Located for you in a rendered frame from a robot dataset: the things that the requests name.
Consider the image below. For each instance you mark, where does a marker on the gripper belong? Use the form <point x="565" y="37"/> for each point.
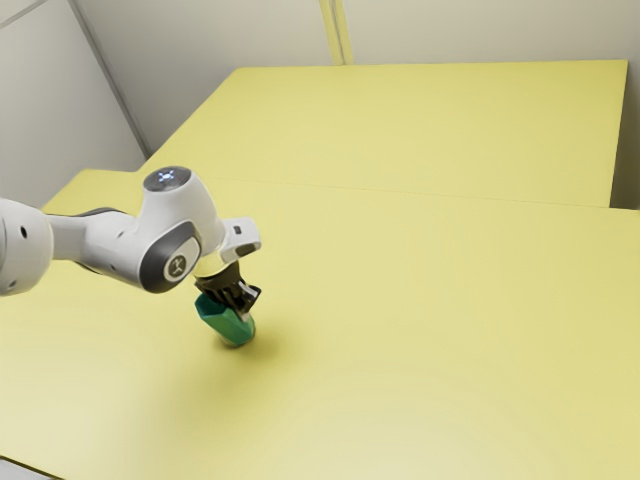
<point x="222" y="288"/>

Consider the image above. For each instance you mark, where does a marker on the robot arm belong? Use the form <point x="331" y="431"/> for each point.
<point x="115" y="240"/>

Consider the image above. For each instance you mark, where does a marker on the teal faceted mug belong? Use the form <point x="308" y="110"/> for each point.
<point x="227" y="325"/>

